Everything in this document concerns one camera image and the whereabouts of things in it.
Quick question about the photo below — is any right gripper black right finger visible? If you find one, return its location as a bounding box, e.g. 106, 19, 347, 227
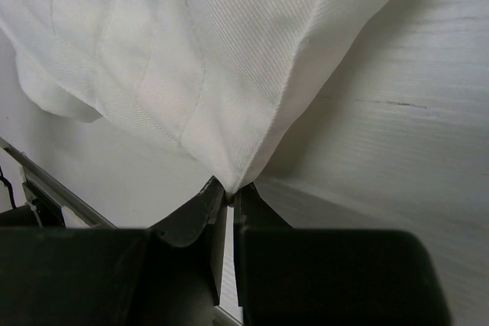
232, 183, 292, 306

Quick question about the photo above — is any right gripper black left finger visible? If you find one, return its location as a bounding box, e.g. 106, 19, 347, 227
149, 176, 225, 306

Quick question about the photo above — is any white skirt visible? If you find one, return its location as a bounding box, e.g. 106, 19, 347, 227
1, 0, 389, 194

